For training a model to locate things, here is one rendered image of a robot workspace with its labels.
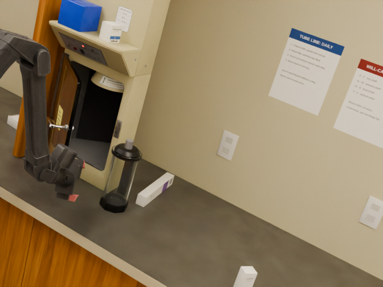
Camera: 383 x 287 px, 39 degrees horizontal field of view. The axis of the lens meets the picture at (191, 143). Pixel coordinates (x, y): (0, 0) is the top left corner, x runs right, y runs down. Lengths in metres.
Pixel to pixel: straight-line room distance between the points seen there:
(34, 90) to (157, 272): 0.67
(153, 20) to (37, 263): 0.95
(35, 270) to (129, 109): 0.67
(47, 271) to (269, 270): 0.78
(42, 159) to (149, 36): 0.58
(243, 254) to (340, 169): 0.50
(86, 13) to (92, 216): 0.69
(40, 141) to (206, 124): 0.87
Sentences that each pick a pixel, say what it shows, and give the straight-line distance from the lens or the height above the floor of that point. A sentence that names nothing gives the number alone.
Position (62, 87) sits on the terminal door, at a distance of 2.03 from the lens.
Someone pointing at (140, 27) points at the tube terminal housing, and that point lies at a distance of 1.90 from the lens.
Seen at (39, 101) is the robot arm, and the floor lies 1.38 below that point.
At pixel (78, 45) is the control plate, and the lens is 1.97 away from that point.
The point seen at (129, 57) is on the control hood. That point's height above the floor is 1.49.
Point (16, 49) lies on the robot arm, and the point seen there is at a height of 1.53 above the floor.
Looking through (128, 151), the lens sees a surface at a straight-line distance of 1.89.
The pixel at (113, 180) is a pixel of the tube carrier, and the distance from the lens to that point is 1.93.
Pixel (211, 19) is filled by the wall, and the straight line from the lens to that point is 2.25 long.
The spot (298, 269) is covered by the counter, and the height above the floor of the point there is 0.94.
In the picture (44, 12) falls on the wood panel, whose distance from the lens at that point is 2.05.
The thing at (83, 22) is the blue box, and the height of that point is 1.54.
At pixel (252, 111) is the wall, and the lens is 2.20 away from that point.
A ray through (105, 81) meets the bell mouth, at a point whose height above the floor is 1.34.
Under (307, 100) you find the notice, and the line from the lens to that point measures 2.12.
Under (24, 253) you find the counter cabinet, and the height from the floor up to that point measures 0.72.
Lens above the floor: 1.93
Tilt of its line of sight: 21 degrees down
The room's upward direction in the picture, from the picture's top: 17 degrees clockwise
